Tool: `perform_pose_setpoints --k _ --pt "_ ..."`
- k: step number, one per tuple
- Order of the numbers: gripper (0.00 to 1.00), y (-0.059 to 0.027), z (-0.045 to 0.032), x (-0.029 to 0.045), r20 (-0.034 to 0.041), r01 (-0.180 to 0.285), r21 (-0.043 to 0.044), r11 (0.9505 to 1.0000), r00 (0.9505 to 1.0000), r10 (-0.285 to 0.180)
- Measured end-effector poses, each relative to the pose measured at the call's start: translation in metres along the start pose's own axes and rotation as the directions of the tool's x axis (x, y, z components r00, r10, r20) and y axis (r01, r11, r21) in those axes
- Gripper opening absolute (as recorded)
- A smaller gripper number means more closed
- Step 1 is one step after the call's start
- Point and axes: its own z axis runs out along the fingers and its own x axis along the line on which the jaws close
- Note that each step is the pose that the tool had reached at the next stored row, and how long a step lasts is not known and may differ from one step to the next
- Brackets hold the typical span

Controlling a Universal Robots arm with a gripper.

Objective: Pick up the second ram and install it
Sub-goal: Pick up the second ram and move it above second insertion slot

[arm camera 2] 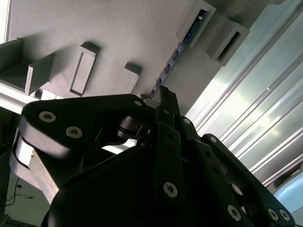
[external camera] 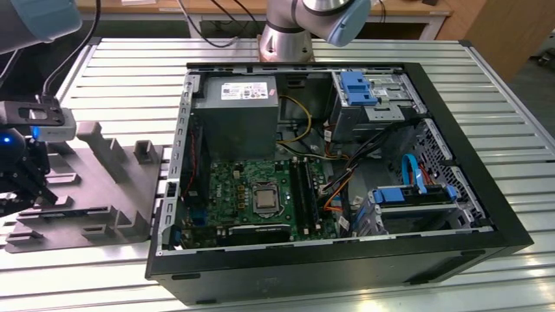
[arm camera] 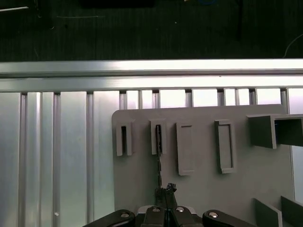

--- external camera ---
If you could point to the green motherboard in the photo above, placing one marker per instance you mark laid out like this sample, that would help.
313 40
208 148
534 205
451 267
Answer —
225 195

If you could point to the grey parts rack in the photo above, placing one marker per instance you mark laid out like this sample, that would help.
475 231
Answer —
87 195

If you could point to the black graphics card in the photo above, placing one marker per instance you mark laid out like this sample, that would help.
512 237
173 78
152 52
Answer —
260 234

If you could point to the grey power supply unit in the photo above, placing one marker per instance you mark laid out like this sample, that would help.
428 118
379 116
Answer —
237 130

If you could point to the silver CPU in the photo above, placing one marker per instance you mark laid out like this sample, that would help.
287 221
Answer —
265 198

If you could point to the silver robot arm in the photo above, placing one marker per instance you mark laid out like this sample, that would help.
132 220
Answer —
284 35

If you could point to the wooden cabinet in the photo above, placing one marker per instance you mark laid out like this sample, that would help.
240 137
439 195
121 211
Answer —
497 32

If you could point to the metal disk bay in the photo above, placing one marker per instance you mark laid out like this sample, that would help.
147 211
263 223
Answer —
433 210

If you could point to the CPU socket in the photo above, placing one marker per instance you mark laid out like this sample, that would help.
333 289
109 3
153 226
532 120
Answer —
251 213

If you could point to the hard disk in blue carrier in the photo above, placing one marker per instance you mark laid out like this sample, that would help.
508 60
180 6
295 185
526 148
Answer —
389 196

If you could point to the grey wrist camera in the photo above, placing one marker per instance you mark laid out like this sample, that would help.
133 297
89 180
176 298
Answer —
60 133

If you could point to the wooden desk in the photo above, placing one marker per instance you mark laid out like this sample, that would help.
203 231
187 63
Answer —
411 13

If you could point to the black RAM slot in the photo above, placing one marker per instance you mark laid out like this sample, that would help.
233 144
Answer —
293 195

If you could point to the office chair base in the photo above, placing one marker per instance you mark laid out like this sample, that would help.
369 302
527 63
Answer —
547 58

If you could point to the black PC case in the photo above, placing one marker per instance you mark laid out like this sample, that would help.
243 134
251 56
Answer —
303 279

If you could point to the blue drive bracket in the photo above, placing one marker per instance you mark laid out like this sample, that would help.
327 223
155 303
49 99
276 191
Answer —
355 91

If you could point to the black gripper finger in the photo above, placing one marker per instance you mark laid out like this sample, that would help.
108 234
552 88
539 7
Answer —
12 198
41 175

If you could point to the metal drive cage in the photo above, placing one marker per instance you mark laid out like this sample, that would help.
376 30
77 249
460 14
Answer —
381 115

